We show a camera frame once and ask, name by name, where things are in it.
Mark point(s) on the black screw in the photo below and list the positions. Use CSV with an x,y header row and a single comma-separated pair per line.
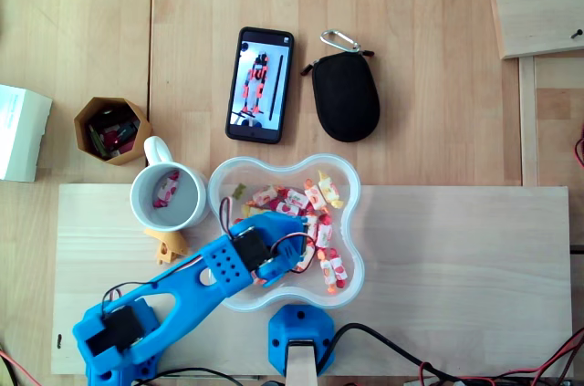
x,y
577,33

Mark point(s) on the red-print wrapped candy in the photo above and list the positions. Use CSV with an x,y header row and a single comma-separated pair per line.
x,y
339,268
295,198
166,189
324,234
285,208

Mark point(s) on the black zip pouch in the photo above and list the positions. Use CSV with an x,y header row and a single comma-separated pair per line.
x,y
347,98

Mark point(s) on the green small part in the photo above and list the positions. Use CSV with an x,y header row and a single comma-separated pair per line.
x,y
94,137

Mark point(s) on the red small part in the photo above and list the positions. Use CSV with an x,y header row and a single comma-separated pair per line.
x,y
116,139

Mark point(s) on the wooden camera post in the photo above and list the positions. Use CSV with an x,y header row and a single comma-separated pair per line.
x,y
301,368

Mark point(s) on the brown hexagonal printed cup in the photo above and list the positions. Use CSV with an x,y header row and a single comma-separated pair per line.
x,y
132,155

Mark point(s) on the clear plastic lobed bowl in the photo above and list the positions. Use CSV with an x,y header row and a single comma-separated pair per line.
x,y
296,292

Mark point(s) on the yellow-green gummy bear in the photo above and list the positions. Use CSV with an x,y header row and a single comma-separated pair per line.
x,y
238,192

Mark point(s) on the silver carabiner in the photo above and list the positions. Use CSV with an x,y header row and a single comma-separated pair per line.
x,y
355,46

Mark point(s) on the black smartphone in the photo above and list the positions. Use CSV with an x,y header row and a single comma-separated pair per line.
x,y
260,85

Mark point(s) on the blue printed camera mount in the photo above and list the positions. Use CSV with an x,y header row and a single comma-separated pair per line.
x,y
278,340

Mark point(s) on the black small part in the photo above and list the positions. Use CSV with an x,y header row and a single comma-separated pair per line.
x,y
128,128

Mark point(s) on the light wooden base board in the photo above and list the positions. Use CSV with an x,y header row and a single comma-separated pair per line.
x,y
456,267

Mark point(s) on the white mug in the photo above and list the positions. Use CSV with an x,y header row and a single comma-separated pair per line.
x,y
182,215

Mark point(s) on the blue 3D-printed robot arm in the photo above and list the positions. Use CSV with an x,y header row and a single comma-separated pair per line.
x,y
201,299

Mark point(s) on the white cardboard box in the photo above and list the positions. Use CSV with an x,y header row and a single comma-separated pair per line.
x,y
18,130

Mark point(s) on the orange printed plastic part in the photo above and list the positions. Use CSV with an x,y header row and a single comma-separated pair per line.
x,y
169,240

